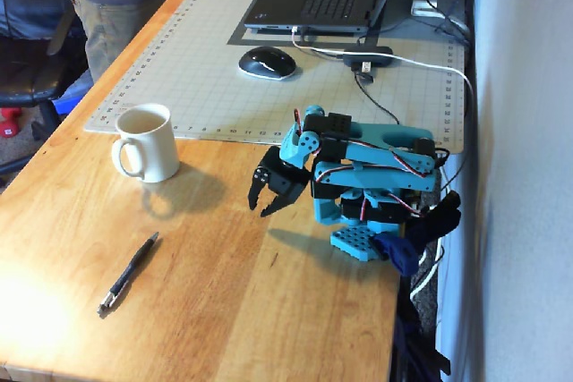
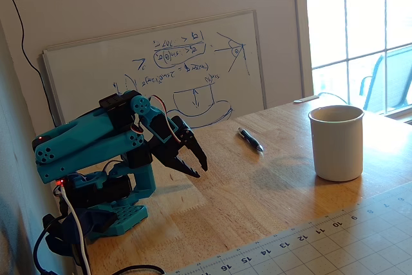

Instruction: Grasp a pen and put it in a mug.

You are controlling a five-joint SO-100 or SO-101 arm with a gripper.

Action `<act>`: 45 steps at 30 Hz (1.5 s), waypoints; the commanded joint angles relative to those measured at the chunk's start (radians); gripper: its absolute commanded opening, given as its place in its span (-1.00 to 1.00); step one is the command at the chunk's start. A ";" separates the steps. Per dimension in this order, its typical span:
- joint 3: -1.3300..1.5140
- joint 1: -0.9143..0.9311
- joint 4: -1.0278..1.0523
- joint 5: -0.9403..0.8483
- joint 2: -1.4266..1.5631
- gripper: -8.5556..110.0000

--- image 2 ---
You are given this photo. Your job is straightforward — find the whiteboard with blue writing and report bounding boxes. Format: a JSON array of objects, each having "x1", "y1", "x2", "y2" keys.
[{"x1": 41, "y1": 10, "x2": 268, "y2": 128}]

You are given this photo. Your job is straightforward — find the white usb cable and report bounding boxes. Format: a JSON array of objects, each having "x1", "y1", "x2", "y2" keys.
[{"x1": 59, "y1": 187, "x2": 93, "y2": 275}]

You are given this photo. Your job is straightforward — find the small white flat strip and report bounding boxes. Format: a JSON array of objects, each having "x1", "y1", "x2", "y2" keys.
[{"x1": 293, "y1": 95, "x2": 319, "y2": 104}]

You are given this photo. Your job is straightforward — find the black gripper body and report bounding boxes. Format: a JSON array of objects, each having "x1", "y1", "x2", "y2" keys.
[{"x1": 146, "y1": 115, "x2": 194, "y2": 166}]

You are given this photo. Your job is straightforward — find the grey gridded cutting mat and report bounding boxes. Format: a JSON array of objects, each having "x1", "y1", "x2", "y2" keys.
[{"x1": 170, "y1": 181, "x2": 412, "y2": 275}]

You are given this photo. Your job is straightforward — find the dark blue table clamp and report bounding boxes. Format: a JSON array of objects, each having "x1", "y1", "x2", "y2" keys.
[{"x1": 44, "y1": 209, "x2": 118, "y2": 256}]

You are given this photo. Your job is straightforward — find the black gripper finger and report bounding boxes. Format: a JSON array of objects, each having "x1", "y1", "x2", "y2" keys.
[
  {"x1": 160, "y1": 155, "x2": 201, "y2": 178},
  {"x1": 181, "y1": 132, "x2": 209, "y2": 172}
]

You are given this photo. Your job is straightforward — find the white ceramic mug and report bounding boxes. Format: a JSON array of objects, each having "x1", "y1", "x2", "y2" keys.
[{"x1": 308, "y1": 104, "x2": 365, "y2": 182}]

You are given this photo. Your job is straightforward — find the motor controller board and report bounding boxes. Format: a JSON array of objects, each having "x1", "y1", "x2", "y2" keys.
[{"x1": 54, "y1": 176, "x2": 70, "y2": 191}]

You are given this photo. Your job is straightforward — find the teal patio chair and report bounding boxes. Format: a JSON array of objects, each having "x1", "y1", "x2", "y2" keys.
[{"x1": 359, "y1": 44, "x2": 412, "y2": 112}]

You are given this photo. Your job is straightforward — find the black silver pen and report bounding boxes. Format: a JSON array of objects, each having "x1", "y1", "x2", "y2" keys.
[{"x1": 237, "y1": 127, "x2": 265, "y2": 153}]

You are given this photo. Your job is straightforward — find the thin black wall cable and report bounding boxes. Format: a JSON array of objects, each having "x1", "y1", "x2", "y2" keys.
[{"x1": 5, "y1": 0, "x2": 61, "y2": 128}]

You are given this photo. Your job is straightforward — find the black power cable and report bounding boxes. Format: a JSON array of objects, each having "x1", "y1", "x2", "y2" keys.
[{"x1": 33, "y1": 213, "x2": 165, "y2": 275}]

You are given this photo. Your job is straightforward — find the white framed window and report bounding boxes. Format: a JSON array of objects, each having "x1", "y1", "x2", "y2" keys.
[{"x1": 292, "y1": 0, "x2": 412, "y2": 122}]

